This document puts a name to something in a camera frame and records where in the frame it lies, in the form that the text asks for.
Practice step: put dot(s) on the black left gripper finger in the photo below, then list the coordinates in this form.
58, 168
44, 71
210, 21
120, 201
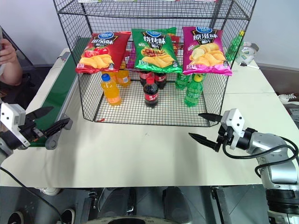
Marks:
40, 112
57, 127

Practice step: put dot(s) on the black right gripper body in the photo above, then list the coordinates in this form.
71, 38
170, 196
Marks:
225, 134

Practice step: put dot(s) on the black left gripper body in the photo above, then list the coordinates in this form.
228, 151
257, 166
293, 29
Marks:
31, 130

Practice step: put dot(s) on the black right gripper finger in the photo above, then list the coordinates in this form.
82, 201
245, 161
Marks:
205, 141
211, 116

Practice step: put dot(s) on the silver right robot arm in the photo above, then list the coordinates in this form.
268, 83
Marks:
275, 168

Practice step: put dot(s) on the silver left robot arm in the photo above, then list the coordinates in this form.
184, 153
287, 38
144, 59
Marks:
4, 147

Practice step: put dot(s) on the person's bare forearm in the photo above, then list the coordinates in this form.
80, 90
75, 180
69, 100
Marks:
10, 74

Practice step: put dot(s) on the green conveyor belt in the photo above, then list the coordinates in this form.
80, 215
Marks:
59, 86

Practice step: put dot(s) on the person's bare hand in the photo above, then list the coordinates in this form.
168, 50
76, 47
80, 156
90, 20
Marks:
8, 53

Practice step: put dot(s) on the green lemon soda bottle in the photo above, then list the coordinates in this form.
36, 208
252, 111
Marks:
182, 81
234, 47
193, 92

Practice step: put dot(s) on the small red clip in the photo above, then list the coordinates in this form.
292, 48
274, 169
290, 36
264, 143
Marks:
101, 120

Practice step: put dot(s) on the cola bottle red label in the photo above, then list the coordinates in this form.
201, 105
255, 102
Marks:
144, 79
151, 95
160, 81

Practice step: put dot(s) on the white marker pen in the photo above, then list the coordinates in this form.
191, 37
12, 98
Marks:
250, 65

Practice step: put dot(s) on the orange soda bottle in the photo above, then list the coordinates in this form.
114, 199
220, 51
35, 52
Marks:
123, 79
111, 92

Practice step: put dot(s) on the purple original chips bag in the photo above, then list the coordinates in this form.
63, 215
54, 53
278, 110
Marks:
129, 58
206, 51

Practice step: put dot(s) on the grey device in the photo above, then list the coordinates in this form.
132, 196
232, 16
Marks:
294, 111

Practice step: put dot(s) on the white plastic container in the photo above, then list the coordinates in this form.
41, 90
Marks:
247, 53

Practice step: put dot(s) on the red tomato chips bag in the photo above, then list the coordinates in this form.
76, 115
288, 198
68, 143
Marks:
102, 53
175, 41

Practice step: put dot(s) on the green barbecue chips bag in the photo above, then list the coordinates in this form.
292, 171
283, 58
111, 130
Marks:
155, 51

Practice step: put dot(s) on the black shoe white sole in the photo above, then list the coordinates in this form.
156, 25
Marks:
16, 217
68, 215

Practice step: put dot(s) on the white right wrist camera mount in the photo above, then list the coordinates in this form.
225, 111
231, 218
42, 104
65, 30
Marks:
237, 121

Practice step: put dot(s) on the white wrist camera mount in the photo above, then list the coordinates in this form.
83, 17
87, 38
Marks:
11, 116
237, 121

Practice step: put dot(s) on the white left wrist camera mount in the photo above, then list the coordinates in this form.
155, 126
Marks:
11, 116

